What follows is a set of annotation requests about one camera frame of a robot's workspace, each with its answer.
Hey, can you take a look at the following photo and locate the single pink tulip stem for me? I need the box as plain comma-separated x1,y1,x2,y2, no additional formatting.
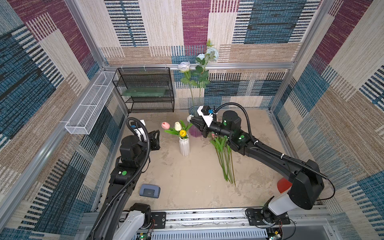
210,132,229,182

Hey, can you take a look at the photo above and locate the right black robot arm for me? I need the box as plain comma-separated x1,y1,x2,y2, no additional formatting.
190,110,327,226

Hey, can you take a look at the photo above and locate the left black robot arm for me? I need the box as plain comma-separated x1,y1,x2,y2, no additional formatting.
87,130,160,240

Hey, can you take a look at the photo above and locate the purple blue glass vase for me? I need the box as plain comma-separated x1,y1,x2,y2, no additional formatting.
189,106,202,138

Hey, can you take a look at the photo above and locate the white ribbed ceramic vase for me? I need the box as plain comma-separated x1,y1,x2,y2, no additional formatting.
179,138,190,157

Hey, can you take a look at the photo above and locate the tulip bunch pink yellow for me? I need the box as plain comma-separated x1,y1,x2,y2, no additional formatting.
173,115,193,139

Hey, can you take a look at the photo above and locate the white rose branch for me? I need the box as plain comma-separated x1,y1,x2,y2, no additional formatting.
178,39,219,105

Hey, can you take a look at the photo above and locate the green tray on shelf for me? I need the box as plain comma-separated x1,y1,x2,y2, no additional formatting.
122,88,167,97

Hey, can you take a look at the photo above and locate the grey blue stapler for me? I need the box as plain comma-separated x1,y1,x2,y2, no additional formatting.
139,184,161,199

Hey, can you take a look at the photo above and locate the red cup with pens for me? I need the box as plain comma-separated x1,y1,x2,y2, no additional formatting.
277,178,293,193

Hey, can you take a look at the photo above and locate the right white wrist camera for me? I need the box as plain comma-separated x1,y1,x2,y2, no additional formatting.
197,106,214,127

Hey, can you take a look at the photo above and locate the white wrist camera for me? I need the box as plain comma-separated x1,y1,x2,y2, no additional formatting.
197,106,214,127
129,121,147,142

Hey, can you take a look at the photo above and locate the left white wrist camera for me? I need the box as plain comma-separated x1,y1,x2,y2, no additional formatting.
129,121,147,142

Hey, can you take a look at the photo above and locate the black wire mesh shelf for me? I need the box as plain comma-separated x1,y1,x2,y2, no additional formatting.
112,67,175,113

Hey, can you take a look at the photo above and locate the left black corrugated cable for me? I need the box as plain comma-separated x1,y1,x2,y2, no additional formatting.
89,116,151,235

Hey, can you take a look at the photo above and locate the white wire mesh tray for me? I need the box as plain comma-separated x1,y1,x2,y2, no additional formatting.
65,72,115,135

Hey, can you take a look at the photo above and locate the right black cable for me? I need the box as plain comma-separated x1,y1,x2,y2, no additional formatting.
211,102,336,201

